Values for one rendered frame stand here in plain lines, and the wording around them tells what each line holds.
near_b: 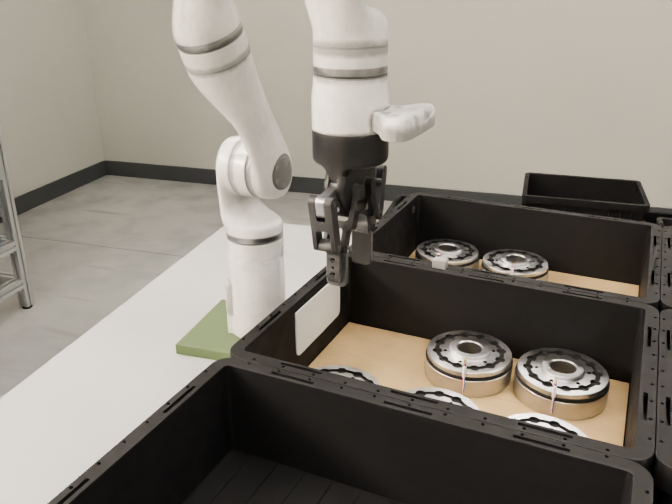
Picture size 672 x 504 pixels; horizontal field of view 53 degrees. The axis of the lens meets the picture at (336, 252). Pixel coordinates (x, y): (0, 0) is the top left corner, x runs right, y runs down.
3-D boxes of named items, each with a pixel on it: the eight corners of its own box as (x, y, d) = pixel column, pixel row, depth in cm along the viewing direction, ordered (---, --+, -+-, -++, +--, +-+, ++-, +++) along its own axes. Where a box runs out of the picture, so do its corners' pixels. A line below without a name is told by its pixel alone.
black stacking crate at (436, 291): (231, 449, 73) (224, 358, 68) (343, 327, 97) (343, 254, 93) (627, 576, 57) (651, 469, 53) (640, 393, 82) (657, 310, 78)
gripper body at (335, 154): (335, 109, 70) (335, 195, 74) (295, 125, 63) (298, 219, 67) (402, 115, 67) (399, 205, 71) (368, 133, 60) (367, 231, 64)
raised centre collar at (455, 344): (445, 358, 80) (446, 354, 80) (451, 338, 84) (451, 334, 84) (488, 365, 79) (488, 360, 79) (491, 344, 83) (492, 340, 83)
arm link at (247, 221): (206, 140, 102) (213, 245, 109) (257, 147, 98) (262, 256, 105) (242, 129, 110) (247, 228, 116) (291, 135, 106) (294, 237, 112)
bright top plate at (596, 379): (507, 385, 76) (508, 380, 76) (527, 344, 84) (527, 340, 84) (602, 409, 72) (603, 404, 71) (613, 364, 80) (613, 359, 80)
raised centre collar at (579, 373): (536, 376, 77) (536, 371, 76) (544, 355, 81) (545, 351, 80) (581, 387, 75) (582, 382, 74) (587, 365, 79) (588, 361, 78)
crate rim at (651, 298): (343, 266, 94) (343, 250, 93) (412, 204, 119) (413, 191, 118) (655, 323, 79) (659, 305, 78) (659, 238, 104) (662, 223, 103)
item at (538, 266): (478, 272, 104) (478, 268, 104) (487, 248, 113) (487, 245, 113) (545, 281, 101) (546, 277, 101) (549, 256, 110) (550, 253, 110)
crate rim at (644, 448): (223, 373, 69) (222, 353, 68) (343, 266, 94) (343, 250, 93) (649, 489, 53) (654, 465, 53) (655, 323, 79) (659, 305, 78)
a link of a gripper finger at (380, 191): (385, 165, 72) (377, 220, 72) (390, 166, 73) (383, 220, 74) (361, 162, 73) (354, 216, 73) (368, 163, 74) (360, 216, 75)
